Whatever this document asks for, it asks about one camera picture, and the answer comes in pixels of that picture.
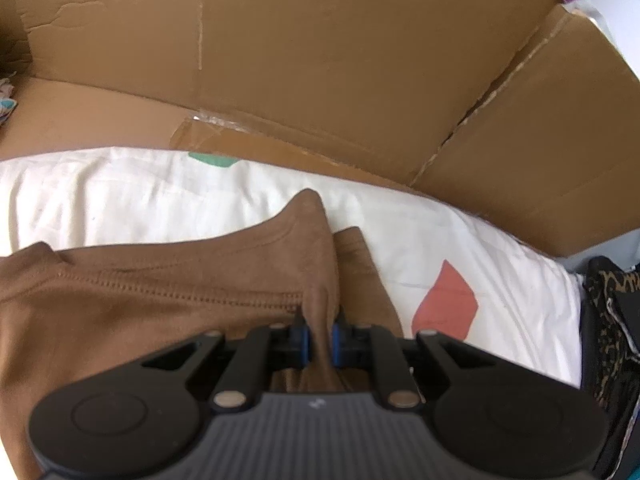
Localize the brown printed t-shirt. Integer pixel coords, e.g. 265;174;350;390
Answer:
0;189;406;480

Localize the dark navy cloth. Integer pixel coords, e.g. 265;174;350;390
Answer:
0;76;20;128

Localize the cream bear print blanket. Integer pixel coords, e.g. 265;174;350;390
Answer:
0;146;583;391

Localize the black cloth with patterned trim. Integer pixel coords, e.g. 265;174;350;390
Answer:
580;256;640;478

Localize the large cardboard sheet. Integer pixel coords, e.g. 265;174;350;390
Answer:
0;0;640;258

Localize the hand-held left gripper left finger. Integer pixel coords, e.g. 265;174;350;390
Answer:
140;316;312;409

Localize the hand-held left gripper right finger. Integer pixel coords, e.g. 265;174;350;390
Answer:
332;316;506;409

